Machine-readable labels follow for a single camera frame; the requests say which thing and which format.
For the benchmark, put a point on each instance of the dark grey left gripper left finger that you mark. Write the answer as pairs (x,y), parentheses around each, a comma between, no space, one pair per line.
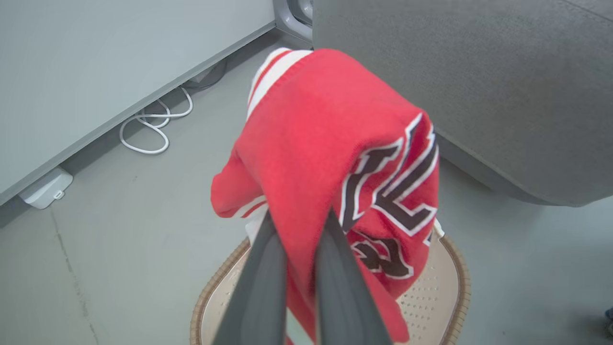
(258,297)

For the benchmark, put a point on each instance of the grey fabric sofa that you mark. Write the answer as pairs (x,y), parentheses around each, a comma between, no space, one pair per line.
(503,86)

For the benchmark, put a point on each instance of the short grey partition foot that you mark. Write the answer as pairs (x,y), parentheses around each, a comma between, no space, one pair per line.
(287,19)

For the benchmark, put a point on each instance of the red and white garment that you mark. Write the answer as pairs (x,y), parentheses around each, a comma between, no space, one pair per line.
(316,143)

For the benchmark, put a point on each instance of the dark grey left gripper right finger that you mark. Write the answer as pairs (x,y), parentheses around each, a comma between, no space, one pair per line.
(342,297)

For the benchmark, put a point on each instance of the wide white partition panel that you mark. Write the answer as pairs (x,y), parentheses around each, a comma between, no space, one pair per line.
(96,62)

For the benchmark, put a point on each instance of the white power adapter box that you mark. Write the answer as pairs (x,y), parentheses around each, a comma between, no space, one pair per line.
(45,189)

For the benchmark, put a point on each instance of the beige perforated laundry basket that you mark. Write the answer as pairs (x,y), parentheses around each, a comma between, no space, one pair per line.
(431,297)

